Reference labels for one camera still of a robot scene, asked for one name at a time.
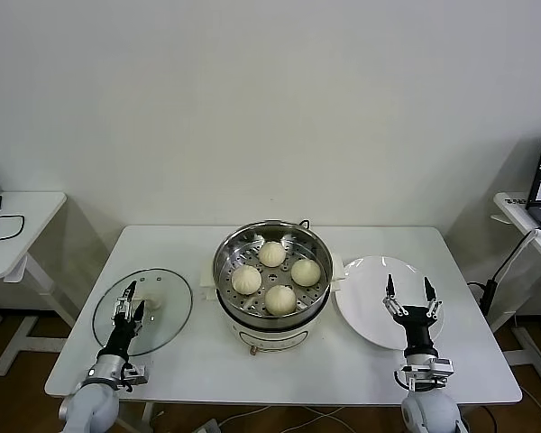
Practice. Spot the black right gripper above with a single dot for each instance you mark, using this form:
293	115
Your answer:
417	325

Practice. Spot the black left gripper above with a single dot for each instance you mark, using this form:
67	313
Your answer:
124	331

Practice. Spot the white steamed baozi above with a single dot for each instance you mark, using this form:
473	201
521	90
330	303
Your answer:
305	272
246	279
271	254
280	300

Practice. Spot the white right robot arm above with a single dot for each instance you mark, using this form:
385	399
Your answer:
430	410

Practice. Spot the perforated steel steamer basket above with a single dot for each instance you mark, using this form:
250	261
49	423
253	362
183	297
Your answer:
252	252

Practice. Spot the stainless steel steamer pot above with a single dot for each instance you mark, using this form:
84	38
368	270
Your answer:
270	336

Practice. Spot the round white plate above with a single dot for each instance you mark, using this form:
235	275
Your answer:
365	293

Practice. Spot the white standing desk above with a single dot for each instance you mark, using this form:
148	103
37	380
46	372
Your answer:
532	356

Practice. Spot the white floor power strip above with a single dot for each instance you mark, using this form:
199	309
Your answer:
206	427

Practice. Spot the white printed label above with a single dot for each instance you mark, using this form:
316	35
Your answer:
516	201

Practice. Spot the small white side table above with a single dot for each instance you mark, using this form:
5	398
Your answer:
27	212

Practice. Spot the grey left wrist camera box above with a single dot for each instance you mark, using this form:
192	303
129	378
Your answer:
136	374

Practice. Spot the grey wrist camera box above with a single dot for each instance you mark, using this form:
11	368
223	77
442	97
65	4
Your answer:
136	374
439	369

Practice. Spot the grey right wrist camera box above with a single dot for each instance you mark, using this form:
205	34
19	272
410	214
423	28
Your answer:
439	369

